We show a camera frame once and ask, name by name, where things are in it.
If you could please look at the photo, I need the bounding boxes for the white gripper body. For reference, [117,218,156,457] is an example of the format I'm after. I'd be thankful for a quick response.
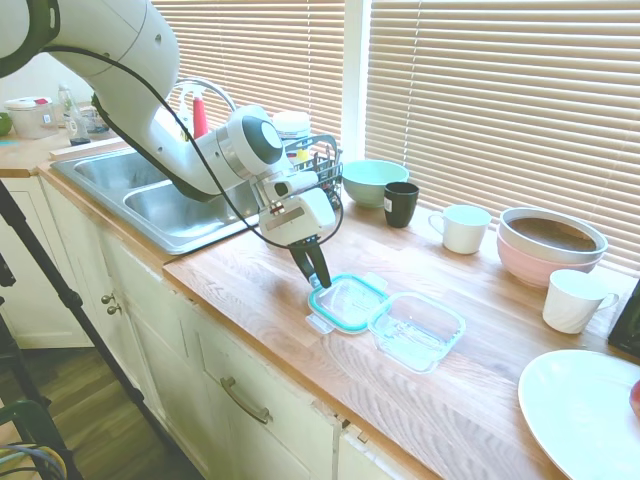
[257,187,336,249]

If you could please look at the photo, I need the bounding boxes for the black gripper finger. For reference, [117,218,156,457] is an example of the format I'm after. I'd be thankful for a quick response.
[289,244,317,287]
[305,240,332,290]

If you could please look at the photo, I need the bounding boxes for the clear lid with teal seal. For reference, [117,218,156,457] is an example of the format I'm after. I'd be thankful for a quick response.
[305,272,390,336]

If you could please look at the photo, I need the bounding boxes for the clear glass food container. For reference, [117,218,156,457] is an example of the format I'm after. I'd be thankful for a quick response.
[367,291,467,375]

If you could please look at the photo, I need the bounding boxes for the clear plastic food package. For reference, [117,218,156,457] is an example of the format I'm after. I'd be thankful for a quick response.
[79,105,110,135]

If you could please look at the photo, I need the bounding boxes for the pale green bowl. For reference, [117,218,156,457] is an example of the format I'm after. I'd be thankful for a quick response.
[342,159,411,209]

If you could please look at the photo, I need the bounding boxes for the white lidded jar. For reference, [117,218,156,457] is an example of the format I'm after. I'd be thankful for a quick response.
[272,110,312,151]

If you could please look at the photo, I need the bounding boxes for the black cup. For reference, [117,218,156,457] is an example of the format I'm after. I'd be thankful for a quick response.
[383,181,420,229]

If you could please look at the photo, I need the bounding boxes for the stainless steel double sink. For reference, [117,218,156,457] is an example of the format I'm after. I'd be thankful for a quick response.
[49,144,266,256]

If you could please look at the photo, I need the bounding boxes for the red spray bottle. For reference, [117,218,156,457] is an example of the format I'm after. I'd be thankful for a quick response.
[180,84,210,140]

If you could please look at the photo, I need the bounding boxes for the smooth white mug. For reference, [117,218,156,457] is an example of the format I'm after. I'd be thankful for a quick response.
[427,203,492,255]

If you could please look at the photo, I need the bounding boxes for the chrome arched faucet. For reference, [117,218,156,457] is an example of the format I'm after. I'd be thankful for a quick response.
[172,77,237,114]

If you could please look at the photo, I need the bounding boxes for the white window mullion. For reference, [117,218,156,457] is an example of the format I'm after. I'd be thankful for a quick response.
[343,0,371,166]

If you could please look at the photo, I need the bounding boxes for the white kitchen cabinet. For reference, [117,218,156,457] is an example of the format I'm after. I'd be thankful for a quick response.
[0,174,396,480]

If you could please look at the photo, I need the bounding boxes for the narrow beige window blind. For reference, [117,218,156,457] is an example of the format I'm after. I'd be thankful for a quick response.
[149,0,347,151]

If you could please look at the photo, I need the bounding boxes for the pink bowl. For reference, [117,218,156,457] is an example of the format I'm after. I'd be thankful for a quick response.
[496,232,606,289]

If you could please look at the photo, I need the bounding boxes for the stacked pink and white bowls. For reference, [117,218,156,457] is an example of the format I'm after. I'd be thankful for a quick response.
[498,206,610,265]

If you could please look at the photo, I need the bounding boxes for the wide beige window blind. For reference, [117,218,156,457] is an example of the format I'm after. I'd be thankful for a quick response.
[364,0,640,276]

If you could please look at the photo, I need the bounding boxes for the clear plastic bottle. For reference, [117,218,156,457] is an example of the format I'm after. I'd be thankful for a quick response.
[57,82,91,147]

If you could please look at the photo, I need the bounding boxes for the ribbed white mug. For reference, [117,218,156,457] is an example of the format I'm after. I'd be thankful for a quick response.
[542,268,621,335]

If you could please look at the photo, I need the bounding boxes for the white plastic tub red label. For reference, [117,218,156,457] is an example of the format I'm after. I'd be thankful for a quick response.
[3,96,56,140]

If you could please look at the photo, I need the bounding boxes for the large white plate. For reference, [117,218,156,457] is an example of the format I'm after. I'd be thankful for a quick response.
[517,349,640,480]

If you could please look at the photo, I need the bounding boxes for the black appliance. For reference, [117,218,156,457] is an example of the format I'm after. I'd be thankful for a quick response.
[607,279,640,359]

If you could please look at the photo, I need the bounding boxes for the black wire dish rack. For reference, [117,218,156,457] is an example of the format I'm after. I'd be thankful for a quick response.
[284,133,346,211]

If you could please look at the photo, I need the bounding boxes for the metal drawer handle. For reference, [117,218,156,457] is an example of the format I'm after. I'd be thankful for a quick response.
[219,376,274,426]

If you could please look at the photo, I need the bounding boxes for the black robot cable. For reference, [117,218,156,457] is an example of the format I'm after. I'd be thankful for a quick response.
[42,45,346,251]

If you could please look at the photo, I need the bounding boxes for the black camera tripod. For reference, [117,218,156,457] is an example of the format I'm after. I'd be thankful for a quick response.
[0,178,174,480]

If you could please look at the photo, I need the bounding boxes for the green metal frame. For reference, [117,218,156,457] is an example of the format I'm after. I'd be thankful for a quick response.
[0,398,69,480]

